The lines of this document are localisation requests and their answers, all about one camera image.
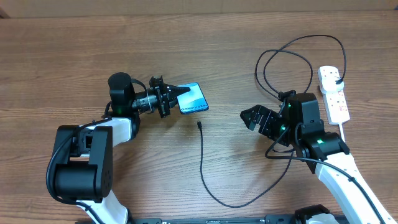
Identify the white charger plug adapter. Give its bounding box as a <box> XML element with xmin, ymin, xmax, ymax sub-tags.
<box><xmin>319</xmin><ymin>70</ymin><xmax>345</xmax><ymax>94</ymax></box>

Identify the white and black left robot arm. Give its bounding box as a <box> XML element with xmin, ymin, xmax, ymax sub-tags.
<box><xmin>45</xmin><ymin>72</ymin><xmax>190</xmax><ymax>223</ymax></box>

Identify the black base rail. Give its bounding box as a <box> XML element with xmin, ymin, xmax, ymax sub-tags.
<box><xmin>74</xmin><ymin>213</ymin><xmax>349</xmax><ymax>224</ymax></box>

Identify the white power strip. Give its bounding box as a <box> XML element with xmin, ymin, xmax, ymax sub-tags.
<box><xmin>317</xmin><ymin>65</ymin><xmax>350</xmax><ymax>125</ymax></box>

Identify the Samsung Galaxy smartphone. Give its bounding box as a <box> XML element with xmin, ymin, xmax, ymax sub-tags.
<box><xmin>177</xmin><ymin>83</ymin><xmax>209</xmax><ymax>114</ymax></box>

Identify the black USB charging cable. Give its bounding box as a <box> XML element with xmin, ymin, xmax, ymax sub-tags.
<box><xmin>197</xmin><ymin>34</ymin><xmax>348</xmax><ymax>209</ymax></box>

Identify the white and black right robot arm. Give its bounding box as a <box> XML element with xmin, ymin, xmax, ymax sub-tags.
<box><xmin>240</xmin><ymin>91</ymin><xmax>395</xmax><ymax>223</ymax></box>

